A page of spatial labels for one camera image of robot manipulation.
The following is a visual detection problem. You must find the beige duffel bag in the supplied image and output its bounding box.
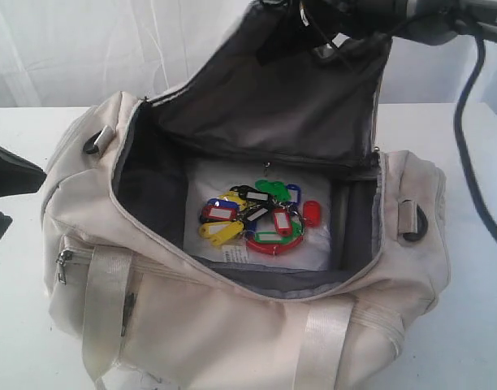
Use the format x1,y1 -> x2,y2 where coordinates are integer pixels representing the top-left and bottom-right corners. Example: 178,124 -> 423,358
41,1 -> 450,389

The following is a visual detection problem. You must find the white backdrop curtain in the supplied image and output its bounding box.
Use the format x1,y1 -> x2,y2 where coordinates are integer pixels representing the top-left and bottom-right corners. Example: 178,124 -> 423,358
0,1 -> 497,109

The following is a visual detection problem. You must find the colourful key tag bunch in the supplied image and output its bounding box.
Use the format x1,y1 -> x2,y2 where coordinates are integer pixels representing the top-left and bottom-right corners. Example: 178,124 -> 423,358
198,180 -> 322,256

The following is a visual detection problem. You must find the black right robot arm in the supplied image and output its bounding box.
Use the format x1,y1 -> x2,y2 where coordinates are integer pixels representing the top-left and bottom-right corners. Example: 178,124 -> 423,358
261,1 -> 497,46

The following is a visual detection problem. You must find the white plastic pouch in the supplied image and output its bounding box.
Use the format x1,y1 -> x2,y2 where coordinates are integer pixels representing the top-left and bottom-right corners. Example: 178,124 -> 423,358
184,158 -> 331,271

